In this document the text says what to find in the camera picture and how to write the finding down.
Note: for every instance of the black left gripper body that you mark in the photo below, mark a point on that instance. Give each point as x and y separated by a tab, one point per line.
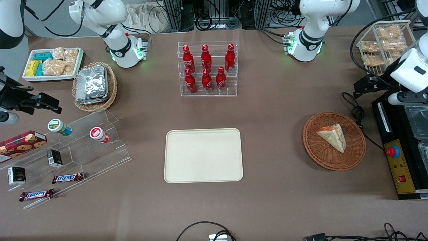
377	83

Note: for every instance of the cream plastic tray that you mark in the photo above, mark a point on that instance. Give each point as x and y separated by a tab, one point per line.
200	157

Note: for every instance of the yellow snack packet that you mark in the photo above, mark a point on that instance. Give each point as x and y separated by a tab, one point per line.
32	68

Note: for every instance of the white rectangular snack bin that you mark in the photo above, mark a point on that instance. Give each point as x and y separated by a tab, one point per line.
30	77

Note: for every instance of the red lid yogurt cup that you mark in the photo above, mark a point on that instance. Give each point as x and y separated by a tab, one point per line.
97	134

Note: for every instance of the oval light wicker basket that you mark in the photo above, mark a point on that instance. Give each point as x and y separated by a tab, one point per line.
112	87

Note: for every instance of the white cylinder gripper attachment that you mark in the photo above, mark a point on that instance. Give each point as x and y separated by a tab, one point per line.
406	98
8	118

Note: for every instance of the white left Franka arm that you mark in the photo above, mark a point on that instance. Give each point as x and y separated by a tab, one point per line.
311	40

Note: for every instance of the teal snack packet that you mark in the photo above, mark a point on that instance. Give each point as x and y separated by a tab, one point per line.
39	70
43	56

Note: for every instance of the clear acrylic bottle rack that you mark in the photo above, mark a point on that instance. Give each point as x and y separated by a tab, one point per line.
214	93

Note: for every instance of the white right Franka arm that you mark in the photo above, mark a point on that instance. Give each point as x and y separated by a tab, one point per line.
117	47

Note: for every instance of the black appliance yellow panel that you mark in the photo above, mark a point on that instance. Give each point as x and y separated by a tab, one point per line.
394	134

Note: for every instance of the clear plastic container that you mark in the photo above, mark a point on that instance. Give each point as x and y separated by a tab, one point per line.
418	122
424	152

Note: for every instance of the beige cloth bag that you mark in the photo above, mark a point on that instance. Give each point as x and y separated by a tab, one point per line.
147	18

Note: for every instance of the triangular sandwich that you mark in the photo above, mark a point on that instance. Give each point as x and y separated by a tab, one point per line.
332	137

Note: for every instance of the round brown wicker basket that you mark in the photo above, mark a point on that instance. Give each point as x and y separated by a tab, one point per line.
334	160

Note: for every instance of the red cookie box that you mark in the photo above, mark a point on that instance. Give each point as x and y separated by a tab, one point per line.
20	145

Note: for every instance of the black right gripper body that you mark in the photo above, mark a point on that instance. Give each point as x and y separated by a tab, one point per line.
14	97

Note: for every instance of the clear acrylic stepped stand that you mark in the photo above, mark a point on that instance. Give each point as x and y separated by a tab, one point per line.
87	157

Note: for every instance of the red cola bottle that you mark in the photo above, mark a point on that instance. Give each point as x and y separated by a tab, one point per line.
229	60
188	62
221	82
207	83
191	83
206	60

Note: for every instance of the red emergency stop button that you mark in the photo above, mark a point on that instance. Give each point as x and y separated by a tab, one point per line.
393	151

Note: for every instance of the small black carton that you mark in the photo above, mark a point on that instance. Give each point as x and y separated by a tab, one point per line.
54	158
16	175

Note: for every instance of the small silver device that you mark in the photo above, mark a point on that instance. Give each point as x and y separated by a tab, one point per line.
218	237

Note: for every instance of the Snickers chocolate bar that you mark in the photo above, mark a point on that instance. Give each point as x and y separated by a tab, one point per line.
36	195
68	178

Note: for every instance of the clear bagged rice crackers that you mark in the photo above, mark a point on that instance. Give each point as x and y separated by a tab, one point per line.
58	53
53	67
71	57

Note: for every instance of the white cylinder right gripper attachment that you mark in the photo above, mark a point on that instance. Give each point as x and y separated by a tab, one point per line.
8	118

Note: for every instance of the bagged fried snack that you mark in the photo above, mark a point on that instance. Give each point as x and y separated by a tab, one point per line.
394	45
369	47
372	60
394	57
388	32

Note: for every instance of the silver foil packet stack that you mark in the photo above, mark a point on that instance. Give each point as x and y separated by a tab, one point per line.
92	83

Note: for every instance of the green lid yogurt cup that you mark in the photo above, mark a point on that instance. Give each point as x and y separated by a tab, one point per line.
57	126

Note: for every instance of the white cylinder left gripper attachment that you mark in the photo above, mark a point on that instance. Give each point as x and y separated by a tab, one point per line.
406	98

